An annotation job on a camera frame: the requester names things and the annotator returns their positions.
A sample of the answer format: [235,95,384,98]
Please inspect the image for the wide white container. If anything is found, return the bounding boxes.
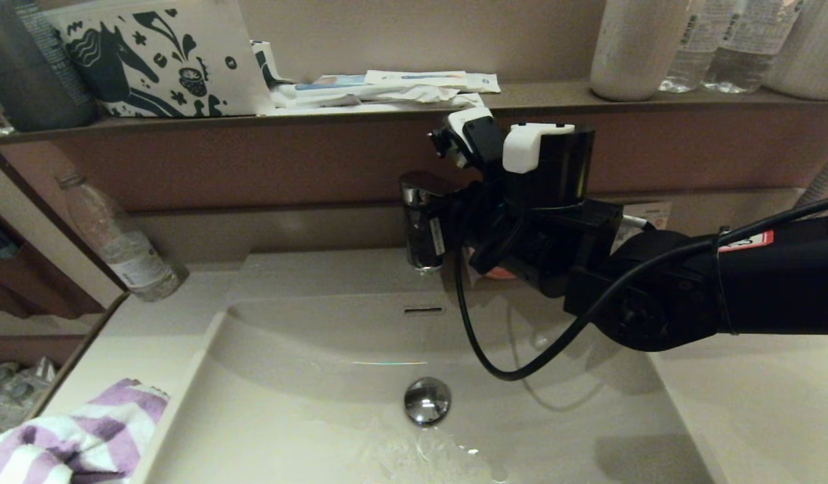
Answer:
[763,0,828,102]

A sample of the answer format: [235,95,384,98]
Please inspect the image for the white packet with blue print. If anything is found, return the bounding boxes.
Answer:
[294,74,387,93]

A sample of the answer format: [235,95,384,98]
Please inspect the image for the chrome faucet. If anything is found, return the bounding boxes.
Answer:
[399,171,456,275]

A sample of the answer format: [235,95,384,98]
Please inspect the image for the purple white striped towel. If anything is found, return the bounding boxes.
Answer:
[0,378,171,484]

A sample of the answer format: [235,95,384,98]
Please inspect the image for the brown wooden side shelf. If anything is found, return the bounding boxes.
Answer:
[0,202,106,368]

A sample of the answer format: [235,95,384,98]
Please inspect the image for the chrome drain stopper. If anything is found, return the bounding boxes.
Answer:
[404,376,452,427]

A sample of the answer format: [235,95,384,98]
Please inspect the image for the white ceramic sink basin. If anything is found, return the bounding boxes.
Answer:
[128,245,717,484]

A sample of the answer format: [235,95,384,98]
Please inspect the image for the dark grey cylinder container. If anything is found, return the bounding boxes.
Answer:
[0,0,100,133]

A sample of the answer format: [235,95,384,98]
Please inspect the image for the white horse print box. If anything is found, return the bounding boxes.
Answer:
[42,0,277,119]

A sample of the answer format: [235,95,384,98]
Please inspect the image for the long white packet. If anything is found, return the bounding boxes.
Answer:
[365,69,501,94]

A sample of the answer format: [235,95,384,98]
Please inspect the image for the clear plastic wrapped items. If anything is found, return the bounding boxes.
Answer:
[0,356,59,446]

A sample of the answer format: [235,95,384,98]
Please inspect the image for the crumpled white packet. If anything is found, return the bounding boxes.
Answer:
[271,83,486,114]

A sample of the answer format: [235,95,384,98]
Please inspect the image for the grey corrugated hose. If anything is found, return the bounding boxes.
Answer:
[794,145,828,210]

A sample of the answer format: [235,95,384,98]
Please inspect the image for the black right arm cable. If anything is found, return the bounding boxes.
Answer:
[454,195,828,382]

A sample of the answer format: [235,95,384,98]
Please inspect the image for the clear water bottle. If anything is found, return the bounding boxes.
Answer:
[658,0,725,94]
[700,0,806,94]

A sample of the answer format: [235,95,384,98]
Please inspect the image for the tall white bottle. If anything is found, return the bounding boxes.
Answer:
[590,0,687,102]

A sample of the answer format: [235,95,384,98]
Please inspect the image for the brown wall shelf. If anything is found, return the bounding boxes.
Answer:
[0,81,828,150]

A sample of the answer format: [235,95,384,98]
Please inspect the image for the clear plastic bottle with label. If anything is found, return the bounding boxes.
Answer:
[57,171,190,303]

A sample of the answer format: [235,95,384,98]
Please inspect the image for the white barcode card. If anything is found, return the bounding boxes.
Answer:
[622,200,673,233]

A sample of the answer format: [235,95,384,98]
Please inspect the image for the green white patterned packet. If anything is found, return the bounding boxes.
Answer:
[250,40,295,89]

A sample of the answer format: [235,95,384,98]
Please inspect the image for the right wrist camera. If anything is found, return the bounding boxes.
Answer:
[427,108,506,170]

